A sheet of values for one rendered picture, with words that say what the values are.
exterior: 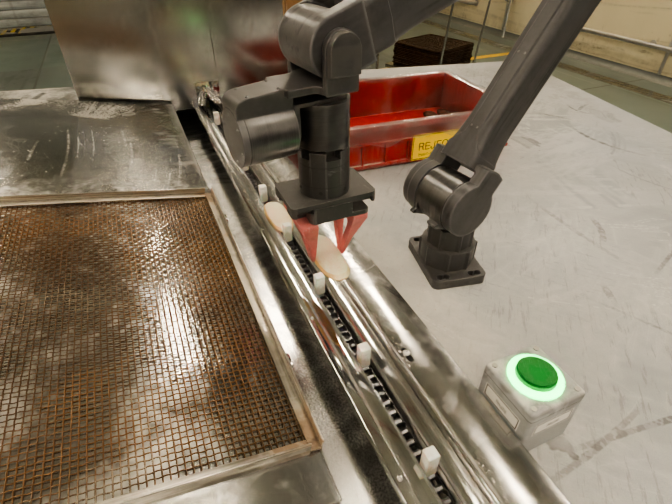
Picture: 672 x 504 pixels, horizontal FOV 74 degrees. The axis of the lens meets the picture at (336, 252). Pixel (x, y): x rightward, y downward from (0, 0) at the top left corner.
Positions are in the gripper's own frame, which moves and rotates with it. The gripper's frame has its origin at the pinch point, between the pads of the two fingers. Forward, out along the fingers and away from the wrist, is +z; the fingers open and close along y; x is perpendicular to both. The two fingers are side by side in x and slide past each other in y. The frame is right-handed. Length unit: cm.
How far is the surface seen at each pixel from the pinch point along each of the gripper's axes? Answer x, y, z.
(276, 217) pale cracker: -20.3, 0.8, 6.9
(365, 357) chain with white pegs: 12.3, 0.4, 7.1
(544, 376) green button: 25.0, -12.9, 2.4
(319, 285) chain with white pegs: -1.7, 0.5, 7.2
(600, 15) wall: -317, -439, 54
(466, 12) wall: -534, -439, 82
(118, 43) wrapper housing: -80, 18, -10
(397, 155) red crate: -36.4, -32.3, 9.0
